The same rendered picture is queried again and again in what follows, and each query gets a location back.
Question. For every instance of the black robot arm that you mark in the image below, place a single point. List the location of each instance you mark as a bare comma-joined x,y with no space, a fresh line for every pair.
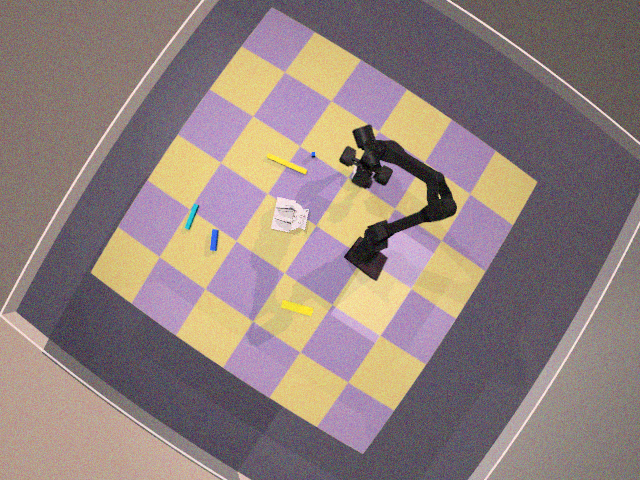
377,235

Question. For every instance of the teal rectangular block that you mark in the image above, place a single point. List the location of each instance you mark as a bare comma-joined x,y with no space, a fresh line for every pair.
192,216

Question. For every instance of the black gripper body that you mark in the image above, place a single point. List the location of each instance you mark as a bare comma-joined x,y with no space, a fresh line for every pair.
384,173

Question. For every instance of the blue rectangular block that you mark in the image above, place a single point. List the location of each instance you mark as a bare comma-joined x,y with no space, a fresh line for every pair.
214,239

